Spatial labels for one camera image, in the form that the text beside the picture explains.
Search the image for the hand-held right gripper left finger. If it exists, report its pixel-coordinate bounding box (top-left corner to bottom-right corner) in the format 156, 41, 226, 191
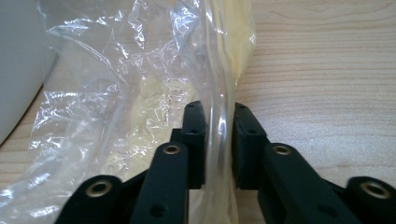
169, 100, 208, 190

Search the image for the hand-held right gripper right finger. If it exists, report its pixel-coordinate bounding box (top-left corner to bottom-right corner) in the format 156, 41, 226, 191
232, 102, 271, 191

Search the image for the clear plastic bag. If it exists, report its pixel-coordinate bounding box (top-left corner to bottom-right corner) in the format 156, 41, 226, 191
0, 0, 258, 224

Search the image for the white grey lidded bin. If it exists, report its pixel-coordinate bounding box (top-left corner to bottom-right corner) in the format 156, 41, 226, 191
0, 0, 60, 147

